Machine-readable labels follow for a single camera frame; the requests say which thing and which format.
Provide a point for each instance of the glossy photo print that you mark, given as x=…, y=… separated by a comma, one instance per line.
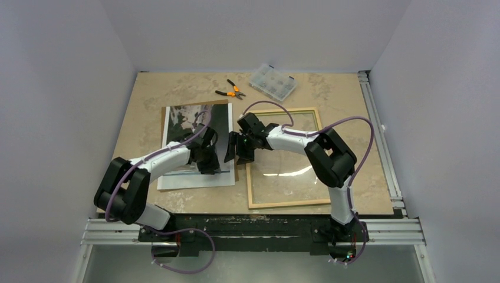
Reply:
x=183, y=179

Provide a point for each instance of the brown cardboard backing board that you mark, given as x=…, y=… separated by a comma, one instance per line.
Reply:
x=163, y=117

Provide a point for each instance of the aluminium extrusion frame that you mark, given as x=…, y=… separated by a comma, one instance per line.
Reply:
x=396, y=250

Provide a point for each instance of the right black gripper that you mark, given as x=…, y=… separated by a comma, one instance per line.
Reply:
x=242, y=147

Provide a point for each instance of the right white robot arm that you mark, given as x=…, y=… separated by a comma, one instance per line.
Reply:
x=331, y=159

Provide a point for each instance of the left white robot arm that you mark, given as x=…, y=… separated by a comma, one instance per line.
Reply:
x=122, y=193

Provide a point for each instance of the orange black pliers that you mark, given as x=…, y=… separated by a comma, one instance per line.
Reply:
x=234, y=93

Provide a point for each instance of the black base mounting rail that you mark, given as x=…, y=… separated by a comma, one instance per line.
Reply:
x=315, y=234

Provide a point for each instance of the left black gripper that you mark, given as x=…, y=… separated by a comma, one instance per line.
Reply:
x=213, y=166

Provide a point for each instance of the green wooden picture frame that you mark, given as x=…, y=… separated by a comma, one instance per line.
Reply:
x=279, y=179

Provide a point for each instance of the clear plastic organizer box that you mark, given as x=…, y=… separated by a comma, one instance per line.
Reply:
x=272, y=82

